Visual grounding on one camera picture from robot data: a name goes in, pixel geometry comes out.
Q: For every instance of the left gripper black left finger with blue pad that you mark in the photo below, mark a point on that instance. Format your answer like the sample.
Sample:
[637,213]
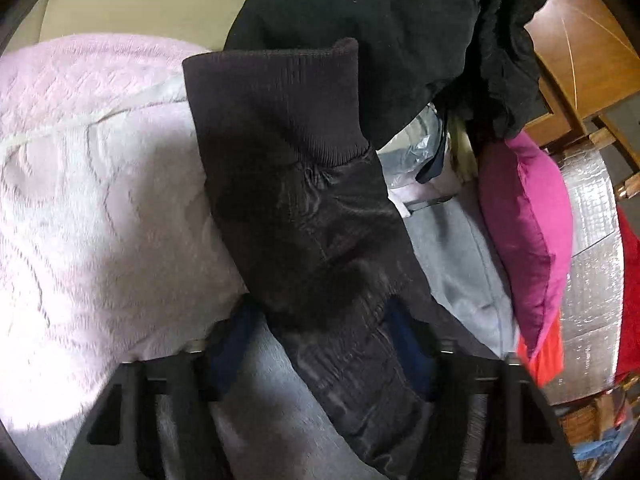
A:
[120,438]

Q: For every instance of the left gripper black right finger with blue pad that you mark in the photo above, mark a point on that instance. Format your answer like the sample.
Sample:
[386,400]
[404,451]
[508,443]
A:
[489,420]

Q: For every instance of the dark quilted bomber jacket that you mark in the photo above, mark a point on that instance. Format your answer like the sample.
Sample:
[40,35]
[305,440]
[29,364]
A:
[298,195]

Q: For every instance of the wicker basket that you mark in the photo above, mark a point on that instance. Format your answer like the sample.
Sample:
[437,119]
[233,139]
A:
[589,422]

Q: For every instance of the red-orange pillow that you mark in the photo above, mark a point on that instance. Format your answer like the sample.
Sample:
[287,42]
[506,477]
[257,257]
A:
[549,362]

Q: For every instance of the red blanket on railing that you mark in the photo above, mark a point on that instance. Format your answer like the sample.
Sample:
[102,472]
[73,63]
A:
[628,353]

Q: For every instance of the silver foil insulation panel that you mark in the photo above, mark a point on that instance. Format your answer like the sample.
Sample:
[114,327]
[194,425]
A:
[592,308]

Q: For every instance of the grey fleece blanket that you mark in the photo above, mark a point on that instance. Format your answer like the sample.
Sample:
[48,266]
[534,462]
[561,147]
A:
[271,425]

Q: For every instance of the magenta pillow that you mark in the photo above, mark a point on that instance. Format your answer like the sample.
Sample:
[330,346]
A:
[526,207]

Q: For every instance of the clear plastic bag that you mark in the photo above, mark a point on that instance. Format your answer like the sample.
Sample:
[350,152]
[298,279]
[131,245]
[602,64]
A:
[417,153]

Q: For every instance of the wooden pillar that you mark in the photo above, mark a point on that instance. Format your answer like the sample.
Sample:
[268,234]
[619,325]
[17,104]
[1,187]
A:
[587,64]

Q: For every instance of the black puffer coat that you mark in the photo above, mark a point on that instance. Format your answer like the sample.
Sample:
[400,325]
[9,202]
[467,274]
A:
[471,58]

